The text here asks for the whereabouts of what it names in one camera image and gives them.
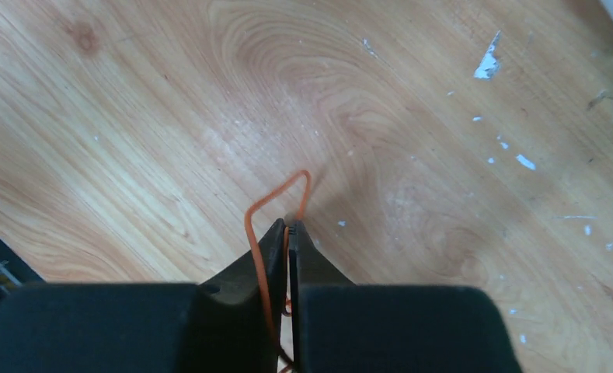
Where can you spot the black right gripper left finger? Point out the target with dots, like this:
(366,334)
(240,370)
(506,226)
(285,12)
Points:
(218,325)

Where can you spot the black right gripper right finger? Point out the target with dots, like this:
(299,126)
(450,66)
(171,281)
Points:
(340,326)

